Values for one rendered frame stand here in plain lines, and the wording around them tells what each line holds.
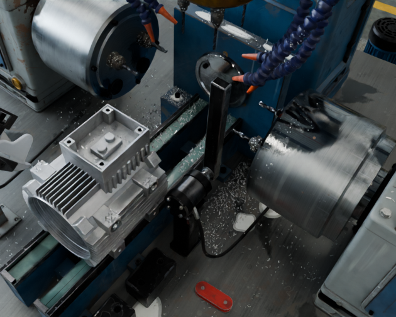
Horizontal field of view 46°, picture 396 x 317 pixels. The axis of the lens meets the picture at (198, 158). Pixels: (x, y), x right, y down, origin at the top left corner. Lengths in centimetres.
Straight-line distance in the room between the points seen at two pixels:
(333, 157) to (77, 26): 60
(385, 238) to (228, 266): 41
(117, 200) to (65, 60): 40
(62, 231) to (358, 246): 55
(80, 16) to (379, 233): 74
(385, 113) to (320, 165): 66
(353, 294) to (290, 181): 26
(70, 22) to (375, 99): 90
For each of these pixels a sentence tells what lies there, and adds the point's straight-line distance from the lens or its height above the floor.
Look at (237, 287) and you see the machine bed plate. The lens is 105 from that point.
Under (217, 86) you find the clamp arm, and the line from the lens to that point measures 75.
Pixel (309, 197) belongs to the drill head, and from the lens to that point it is 84.
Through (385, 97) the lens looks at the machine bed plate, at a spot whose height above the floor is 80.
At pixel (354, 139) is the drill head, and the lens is 85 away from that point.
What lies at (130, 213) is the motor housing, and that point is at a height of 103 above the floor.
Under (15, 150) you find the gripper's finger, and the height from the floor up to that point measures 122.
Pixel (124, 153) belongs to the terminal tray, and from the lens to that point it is 80.
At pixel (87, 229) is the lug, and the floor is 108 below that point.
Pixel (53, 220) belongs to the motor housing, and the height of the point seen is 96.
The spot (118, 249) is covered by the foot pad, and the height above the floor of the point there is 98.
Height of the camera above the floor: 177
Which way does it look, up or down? 52 degrees down
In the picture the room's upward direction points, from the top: 4 degrees clockwise
